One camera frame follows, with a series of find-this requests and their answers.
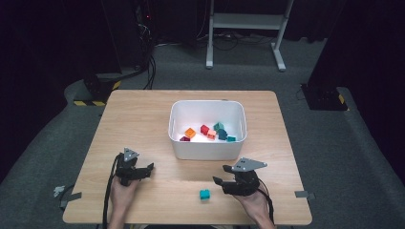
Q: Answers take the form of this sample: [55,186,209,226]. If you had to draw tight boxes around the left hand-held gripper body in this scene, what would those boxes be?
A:
[114,147,141,187]

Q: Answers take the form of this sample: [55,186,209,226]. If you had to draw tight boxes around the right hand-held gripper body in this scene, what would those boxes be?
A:
[223,156,268,197]

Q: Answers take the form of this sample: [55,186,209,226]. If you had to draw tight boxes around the white plastic bin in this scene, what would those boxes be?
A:
[167,99,248,161]

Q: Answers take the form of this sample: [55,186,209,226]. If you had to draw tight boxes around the person's right hand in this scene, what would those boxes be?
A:
[233,190,272,223]

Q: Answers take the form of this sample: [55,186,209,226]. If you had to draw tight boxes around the person's left hand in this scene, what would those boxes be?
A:
[109,176,141,213]

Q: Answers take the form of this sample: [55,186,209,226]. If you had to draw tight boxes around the grey tape strip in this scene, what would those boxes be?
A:
[59,191,83,209]
[294,190,316,200]

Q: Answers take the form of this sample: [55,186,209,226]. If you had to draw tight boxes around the black yellow-striped stand base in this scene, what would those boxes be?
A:
[300,83,350,112]
[74,74,122,108]

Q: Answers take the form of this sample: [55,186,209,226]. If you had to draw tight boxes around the dark equipment rack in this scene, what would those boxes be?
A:
[120,0,155,70]

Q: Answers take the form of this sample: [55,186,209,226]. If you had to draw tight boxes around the dark curtain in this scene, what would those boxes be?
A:
[0,0,122,179]
[307,0,405,176]

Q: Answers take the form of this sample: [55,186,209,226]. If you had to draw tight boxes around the white metal stand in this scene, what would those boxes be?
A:
[204,0,295,73]

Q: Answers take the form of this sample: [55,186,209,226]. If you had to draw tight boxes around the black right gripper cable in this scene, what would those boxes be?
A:
[257,178,276,226]

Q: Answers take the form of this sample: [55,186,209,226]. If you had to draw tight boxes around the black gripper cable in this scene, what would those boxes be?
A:
[100,153,123,229]
[257,178,276,226]

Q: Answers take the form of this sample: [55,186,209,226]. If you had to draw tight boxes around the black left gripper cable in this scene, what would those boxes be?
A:
[100,153,123,229]

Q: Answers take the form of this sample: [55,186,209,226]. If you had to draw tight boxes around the hanging black cable bundle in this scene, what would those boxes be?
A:
[137,6,158,91]

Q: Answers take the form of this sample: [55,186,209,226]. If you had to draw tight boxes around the black floor cables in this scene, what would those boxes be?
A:
[156,30,278,52]

